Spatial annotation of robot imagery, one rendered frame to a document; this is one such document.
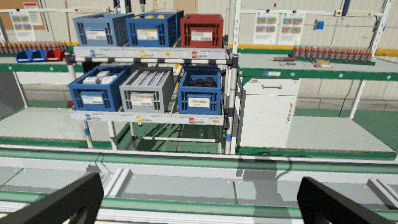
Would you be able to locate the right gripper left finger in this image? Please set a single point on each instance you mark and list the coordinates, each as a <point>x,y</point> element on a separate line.
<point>81,200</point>

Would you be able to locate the row of blue and red plastic bins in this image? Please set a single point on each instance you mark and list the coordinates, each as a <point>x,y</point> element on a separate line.
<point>41,56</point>

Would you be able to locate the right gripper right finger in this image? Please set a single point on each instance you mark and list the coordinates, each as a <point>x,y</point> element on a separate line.
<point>320,204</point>

